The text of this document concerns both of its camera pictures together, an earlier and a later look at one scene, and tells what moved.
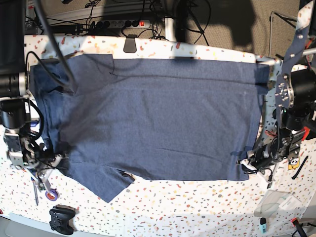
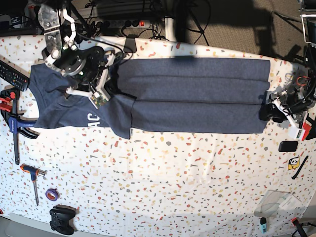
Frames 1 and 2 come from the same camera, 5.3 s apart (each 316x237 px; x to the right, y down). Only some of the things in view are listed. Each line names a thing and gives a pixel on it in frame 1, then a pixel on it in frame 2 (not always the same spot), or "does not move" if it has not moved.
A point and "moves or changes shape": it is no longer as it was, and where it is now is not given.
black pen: [300, 167] does not move
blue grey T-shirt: [154, 119] moves or changes shape
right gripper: [25, 150] -> [89, 64]
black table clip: [130, 45] does not move
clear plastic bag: [274, 203] does not move
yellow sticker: [293, 162] does not move
